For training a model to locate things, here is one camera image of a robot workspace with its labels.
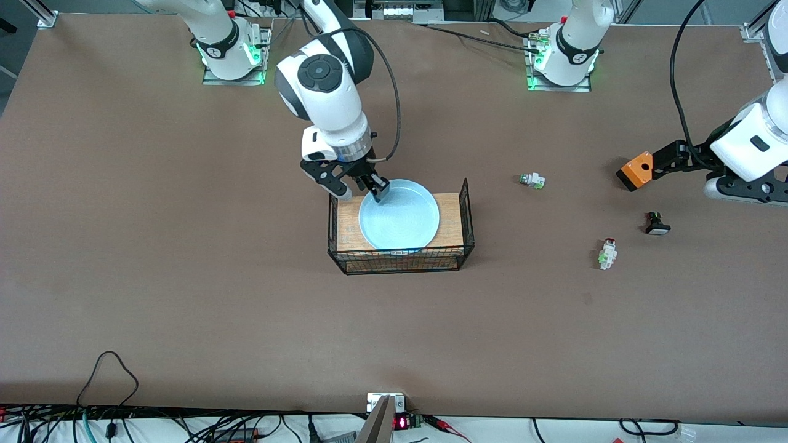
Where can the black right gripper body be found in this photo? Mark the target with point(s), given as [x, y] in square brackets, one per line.
[359, 168]

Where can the light blue round plate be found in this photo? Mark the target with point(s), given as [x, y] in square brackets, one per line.
[400, 218]

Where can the red cap push button switch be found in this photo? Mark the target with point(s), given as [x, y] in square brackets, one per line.
[608, 253]

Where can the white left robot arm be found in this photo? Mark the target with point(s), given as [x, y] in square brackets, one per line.
[748, 144]

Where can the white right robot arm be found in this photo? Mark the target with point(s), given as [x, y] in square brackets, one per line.
[323, 104]

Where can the black square push button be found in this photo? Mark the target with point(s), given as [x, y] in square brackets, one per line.
[657, 227]

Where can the aluminium profile corner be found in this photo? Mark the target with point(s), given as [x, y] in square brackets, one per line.
[44, 17]
[752, 32]

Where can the red LED display board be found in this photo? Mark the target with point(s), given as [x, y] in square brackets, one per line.
[401, 422]

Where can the grey metal bar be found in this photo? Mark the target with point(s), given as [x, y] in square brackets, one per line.
[378, 424]

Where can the red black probe lead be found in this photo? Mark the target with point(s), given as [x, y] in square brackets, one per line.
[440, 423]

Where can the black power adapter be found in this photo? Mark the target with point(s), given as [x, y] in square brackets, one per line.
[237, 435]

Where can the orange button enclosure box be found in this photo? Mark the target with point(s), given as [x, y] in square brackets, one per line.
[637, 169]

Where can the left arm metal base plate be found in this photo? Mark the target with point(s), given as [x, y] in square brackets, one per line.
[566, 89]

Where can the green cap push button switch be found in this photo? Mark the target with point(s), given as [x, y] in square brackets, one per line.
[533, 180]

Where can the white device on frame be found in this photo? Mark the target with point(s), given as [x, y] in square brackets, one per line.
[400, 11]

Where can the white metal bracket plate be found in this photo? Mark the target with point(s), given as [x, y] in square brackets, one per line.
[372, 403]

